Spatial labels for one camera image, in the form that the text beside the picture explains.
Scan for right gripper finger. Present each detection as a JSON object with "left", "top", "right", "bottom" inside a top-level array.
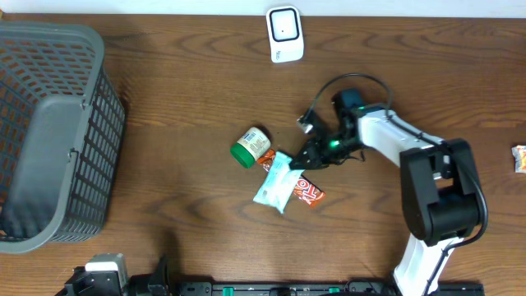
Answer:
[
  {"left": 294, "top": 138, "right": 319, "bottom": 159},
  {"left": 289, "top": 150, "right": 323, "bottom": 169}
]

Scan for orange chocolate bar wrapper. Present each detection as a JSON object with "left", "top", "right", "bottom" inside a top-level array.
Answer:
[{"left": 257, "top": 149, "right": 325, "bottom": 207}]

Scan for teal wet wipes pack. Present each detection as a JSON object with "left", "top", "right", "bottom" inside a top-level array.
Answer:
[{"left": 253, "top": 152, "right": 303, "bottom": 214}]

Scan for green lid white jar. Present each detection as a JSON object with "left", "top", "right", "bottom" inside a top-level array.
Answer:
[{"left": 230, "top": 127, "right": 271, "bottom": 169}]

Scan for orange tissue pack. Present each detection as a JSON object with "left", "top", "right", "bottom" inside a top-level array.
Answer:
[{"left": 511, "top": 146, "right": 526, "bottom": 173}]

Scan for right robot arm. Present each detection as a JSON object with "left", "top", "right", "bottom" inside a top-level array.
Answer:
[{"left": 289, "top": 89, "right": 488, "bottom": 295}]

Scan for white barcode scanner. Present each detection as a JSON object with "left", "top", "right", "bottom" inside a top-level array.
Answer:
[{"left": 265, "top": 6, "right": 305, "bottom": 63}]

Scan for grey plastic shopping basket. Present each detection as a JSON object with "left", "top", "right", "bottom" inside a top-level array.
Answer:
[{"left": 1, "top": 21, "right": 126, "bottom": 254}]

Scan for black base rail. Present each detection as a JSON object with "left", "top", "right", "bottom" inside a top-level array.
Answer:
[{"left": 176, "top": 280, "right": 486, "bottom": 296}]

